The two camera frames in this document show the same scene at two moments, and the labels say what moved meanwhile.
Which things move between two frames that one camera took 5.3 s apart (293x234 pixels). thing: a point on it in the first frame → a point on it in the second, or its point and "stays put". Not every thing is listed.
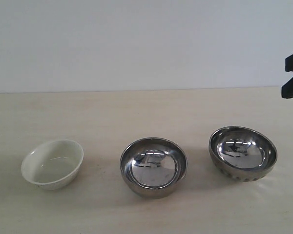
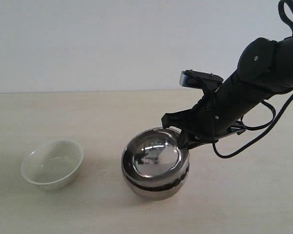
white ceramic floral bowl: x=52 y=164 stays put
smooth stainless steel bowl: x=153 y=168 stays put
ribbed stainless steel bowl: x=241 y=154 → x=156 y=158
